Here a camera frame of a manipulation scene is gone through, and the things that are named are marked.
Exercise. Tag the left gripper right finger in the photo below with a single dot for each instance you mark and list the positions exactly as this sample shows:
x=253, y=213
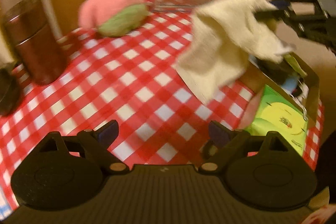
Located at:
x=223, y=147

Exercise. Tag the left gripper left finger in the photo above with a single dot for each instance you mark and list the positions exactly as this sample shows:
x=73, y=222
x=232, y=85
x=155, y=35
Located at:
x=96, y=143

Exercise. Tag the cream towel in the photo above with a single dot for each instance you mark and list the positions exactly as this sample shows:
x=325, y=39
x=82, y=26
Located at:
x=225, y=34

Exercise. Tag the light green cloth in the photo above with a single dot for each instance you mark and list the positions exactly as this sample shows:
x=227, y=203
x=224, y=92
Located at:
x=293, y=63

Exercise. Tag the black eye mask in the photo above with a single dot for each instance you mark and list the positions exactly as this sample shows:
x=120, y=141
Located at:
x=278, y=73

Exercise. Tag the green tissue box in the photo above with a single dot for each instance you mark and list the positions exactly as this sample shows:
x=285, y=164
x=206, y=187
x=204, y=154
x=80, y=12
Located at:
x=270, y=111

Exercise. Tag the brown cardboard tray box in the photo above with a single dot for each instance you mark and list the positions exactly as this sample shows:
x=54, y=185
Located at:
x=306, y=96

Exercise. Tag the red white checkered tablecloth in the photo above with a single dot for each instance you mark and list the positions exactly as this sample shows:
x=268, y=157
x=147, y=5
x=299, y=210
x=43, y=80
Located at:
x=131, y=80

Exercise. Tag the glass jar with black base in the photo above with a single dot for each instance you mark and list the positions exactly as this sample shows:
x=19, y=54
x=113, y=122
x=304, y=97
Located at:
x=11, y=91

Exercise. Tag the blue white checkered cloth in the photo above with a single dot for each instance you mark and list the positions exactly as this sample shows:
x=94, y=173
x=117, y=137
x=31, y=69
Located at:
x=5, y=208

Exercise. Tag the pink Patrick star plush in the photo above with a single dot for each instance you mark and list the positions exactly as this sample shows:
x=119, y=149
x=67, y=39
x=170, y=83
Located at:
x=113, y=18

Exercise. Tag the brown cylindrical canister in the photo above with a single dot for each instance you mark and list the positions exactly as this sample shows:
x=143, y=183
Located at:
x=29, y=32

